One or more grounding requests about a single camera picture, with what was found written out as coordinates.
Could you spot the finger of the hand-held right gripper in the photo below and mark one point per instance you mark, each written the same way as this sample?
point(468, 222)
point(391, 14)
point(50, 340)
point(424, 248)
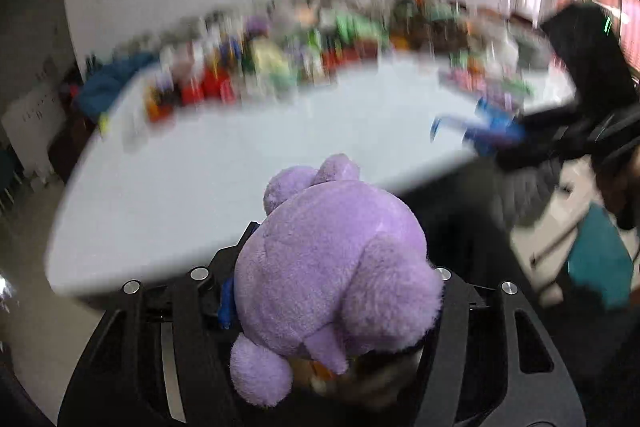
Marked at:
point(480, 146)
point(500, 119)

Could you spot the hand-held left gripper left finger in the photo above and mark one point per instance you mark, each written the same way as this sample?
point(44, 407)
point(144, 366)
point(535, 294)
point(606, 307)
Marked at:
point(226, 304)

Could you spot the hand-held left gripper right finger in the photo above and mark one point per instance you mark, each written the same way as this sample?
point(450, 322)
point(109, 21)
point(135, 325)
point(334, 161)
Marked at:
point(462, 332)

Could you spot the purple plush toy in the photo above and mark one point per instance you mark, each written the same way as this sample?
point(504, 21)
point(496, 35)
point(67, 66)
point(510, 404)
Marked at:
point(325, 257)

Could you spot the teal chair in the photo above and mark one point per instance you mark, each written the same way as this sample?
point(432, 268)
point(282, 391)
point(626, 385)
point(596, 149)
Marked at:
point(600, 257)

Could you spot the blue cloth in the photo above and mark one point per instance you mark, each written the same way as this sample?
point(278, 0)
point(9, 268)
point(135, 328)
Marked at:
point(112, 82)

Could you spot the white cabinet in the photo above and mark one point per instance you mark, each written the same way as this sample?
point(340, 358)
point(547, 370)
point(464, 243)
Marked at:
point(32, 127)

